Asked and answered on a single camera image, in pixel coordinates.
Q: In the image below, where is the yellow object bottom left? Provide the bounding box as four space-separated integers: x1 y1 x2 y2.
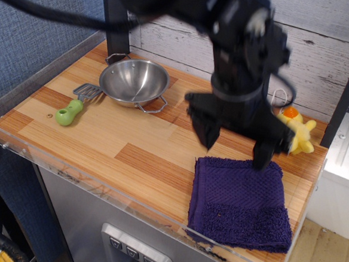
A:
0 251 14 262

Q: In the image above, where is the clear acrylic front guard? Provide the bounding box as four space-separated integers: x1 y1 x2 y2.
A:
0 121 330 262

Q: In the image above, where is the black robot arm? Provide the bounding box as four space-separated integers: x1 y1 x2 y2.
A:
120 0 295 170

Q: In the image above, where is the violet terry cloth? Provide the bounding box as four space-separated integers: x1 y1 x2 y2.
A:
188 157 293 253

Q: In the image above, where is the silver button control panel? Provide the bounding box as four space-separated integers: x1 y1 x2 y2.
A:
101 223 173 262

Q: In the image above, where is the white appliance with metal top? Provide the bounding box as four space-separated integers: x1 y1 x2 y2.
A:
307 113 349 240

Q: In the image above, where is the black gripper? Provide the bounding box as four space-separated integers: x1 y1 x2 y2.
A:
185 93 295 171

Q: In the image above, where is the black vertical post left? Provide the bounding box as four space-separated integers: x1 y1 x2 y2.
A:
103 0 130 56

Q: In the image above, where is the green-handled grey toy spatula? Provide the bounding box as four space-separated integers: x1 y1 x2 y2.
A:
55 83 102 126

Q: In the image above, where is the stainless steel two-handled bowl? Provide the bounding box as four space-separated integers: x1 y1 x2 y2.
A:
99 53 170 114

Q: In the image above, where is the yellow plush duck toy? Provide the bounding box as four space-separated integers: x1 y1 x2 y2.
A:
277 106 317 155

